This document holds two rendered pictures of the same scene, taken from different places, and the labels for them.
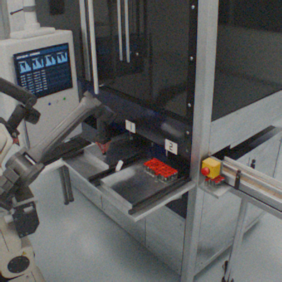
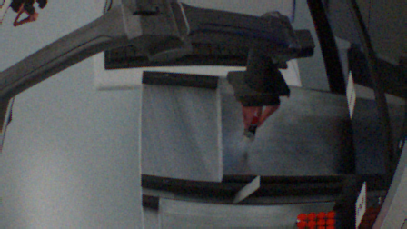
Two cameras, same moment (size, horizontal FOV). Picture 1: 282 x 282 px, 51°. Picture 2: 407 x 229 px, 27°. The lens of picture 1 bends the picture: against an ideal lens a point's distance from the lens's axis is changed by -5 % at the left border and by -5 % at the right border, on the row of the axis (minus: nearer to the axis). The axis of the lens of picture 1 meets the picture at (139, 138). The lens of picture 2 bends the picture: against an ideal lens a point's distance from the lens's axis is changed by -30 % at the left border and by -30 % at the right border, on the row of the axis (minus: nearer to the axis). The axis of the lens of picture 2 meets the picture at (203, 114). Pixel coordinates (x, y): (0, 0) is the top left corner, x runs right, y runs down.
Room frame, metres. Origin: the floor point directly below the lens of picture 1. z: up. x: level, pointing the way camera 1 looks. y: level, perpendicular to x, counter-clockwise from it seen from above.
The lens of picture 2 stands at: (0.15, -0.56, 2.25)
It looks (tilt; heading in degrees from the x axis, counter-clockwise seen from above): 40 degrees down; 32
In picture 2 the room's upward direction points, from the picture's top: 10 degrees clockwise
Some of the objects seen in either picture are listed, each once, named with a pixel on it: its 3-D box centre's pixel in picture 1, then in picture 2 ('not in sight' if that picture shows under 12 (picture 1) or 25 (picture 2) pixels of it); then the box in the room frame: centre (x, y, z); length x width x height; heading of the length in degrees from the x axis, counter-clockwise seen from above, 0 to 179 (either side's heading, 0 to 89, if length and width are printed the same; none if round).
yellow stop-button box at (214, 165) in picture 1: (211, 167); not in sight; (1.24, -0.35, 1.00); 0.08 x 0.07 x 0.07; 129
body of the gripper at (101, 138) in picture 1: (102, 133); (262, 74); (1.53, 0.20, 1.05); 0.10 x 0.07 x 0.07; 145
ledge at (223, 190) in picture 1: (216, 186); not in sight; (1.26, -0.39, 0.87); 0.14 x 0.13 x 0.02; 129
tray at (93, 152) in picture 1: (119, 149); (306, 137); (1.62, 0.12, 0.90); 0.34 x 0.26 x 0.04; 129
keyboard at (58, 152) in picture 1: (62, 150); (191, 42); (1.77, 0.51, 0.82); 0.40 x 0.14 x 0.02; 138
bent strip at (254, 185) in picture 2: (111, 170); (216, 191); (1.37, 0.15, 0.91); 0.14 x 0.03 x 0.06; 129
